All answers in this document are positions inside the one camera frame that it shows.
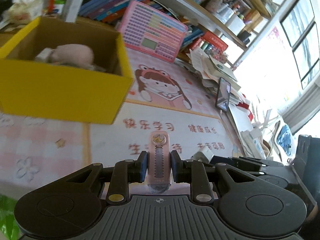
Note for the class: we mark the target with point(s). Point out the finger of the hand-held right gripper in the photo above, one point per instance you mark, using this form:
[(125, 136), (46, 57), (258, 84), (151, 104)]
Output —
[(250, 171), (250, 162)]

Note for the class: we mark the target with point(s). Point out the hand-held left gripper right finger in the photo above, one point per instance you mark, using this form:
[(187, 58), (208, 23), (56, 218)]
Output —
[(174, 170)]

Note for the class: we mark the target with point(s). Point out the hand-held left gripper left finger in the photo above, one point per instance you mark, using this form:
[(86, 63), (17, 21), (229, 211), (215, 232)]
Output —
[(143, 170)]

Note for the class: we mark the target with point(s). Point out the pink utility knife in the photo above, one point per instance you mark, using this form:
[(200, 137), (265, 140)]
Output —
[(160, 155)]

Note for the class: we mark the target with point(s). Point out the white charger adapter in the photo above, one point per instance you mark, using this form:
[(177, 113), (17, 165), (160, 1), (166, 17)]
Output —
[(203, 155)]

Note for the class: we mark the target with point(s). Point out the yellow cardboard box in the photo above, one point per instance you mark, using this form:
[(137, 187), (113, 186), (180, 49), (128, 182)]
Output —
[(62, 95)]

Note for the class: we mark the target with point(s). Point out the pink plush pig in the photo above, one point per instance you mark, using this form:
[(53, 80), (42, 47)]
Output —
[(72, 55)]

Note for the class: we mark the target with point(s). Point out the white power strip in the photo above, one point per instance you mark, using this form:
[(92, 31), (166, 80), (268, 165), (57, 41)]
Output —
[(253, 142)]

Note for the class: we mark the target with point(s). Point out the white plug adapter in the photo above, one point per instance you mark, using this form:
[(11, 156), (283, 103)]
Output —
[(258, 126)]

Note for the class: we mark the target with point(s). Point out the blue printed cloth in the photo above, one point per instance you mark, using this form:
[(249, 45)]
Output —
[(284, 138)]

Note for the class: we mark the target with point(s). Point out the black smartphone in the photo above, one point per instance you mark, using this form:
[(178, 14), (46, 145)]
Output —
[(223, 93)]

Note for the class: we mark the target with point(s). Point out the pink checked tablecloth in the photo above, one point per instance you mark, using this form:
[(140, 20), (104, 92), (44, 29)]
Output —
[(62, 150)]

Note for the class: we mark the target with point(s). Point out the pile of papers and books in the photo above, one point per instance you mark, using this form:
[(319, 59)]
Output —
[(212, 67)]

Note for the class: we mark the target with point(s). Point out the small black box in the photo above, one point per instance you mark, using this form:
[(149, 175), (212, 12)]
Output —
[(244, 37)]

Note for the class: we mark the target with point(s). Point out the window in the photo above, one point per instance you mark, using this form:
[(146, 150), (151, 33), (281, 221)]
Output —
[(302, 37)]

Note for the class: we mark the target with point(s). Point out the white pen holder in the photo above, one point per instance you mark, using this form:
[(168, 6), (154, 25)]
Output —
[(236, 23)]

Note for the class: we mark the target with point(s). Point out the pink learning tablet toy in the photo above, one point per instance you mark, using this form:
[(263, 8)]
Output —
[(150, 27)]

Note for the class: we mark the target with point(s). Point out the green object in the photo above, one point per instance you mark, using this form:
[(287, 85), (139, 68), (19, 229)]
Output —
[(7, 217)]

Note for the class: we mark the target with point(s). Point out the small white box red label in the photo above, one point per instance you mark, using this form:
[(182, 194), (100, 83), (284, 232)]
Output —
[(43, 55)]

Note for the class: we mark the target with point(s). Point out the row of blue books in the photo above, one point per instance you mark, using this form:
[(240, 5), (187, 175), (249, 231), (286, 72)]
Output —
[(107, 5)]

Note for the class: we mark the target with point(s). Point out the white shelf unit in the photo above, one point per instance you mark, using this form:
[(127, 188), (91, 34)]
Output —
[(75, 2)]

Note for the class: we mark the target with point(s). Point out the white green jar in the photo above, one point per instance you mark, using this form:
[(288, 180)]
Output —
[(60, 6)]

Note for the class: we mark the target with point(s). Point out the white tissue pack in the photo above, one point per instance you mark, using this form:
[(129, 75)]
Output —
[(25, 8)]

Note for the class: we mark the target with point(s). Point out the alphabet wall poster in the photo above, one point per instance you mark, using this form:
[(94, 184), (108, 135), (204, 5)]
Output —
[(275, 40)]

